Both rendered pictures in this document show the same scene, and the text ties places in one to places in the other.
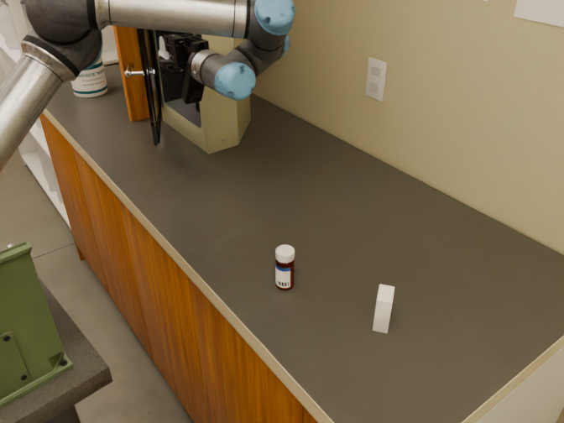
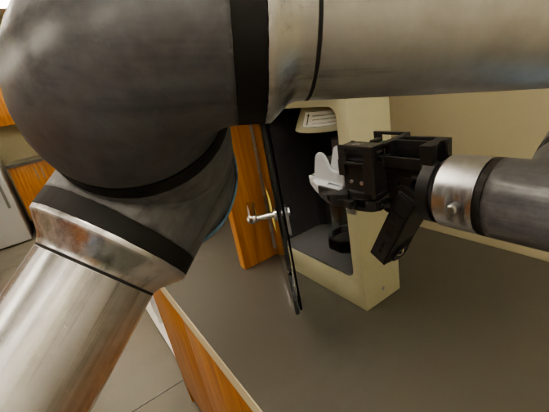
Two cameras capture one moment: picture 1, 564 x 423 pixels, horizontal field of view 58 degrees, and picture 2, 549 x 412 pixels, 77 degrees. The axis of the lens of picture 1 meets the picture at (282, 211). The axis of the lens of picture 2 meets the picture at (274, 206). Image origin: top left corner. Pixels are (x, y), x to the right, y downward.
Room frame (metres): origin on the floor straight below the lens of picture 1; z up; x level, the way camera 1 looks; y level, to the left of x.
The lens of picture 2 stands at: (0.79, 0.32, 1.44)
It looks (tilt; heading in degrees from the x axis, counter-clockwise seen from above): 21 degrees down; 5
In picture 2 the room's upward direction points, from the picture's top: 11 degrees counter-clockwise
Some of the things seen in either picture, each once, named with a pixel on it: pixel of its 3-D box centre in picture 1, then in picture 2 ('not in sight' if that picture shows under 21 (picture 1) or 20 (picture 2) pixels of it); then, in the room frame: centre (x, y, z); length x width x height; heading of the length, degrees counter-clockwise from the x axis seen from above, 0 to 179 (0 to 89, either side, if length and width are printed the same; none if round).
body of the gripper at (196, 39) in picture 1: (190, 55); (395, 175); (1.18, 0.21, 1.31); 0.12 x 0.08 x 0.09; 38
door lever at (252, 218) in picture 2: (136, 69); (260, 210); (1.41, 0.41, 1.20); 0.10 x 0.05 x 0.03; 9
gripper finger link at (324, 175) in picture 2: (163, 48); (323, 172); (1.25, 0.29, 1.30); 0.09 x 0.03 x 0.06; 38
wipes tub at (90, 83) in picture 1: (86, 73); not in sight; (1.93, 0.75, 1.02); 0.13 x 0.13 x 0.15
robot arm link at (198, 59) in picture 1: (207, 68); (463, 194); (1.11, 0.16, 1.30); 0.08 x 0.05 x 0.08; 128
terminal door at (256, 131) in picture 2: (148, 64); (270, 200); (1.49, 0.39, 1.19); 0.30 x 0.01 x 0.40; 9
